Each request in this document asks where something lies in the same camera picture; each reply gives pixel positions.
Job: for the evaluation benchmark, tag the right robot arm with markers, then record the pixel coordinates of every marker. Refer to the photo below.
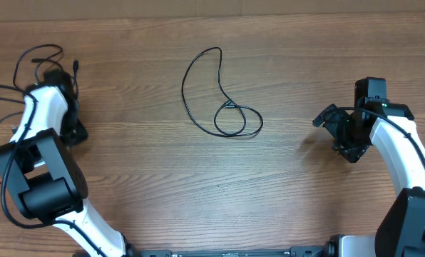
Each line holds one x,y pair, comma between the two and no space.
375,121

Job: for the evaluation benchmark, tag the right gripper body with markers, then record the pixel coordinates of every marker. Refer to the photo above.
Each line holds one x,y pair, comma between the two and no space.
349,138

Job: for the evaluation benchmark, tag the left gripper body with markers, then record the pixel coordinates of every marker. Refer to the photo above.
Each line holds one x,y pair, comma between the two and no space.
74,130

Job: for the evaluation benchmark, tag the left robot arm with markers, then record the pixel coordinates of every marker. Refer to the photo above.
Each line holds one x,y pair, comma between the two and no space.
42,185

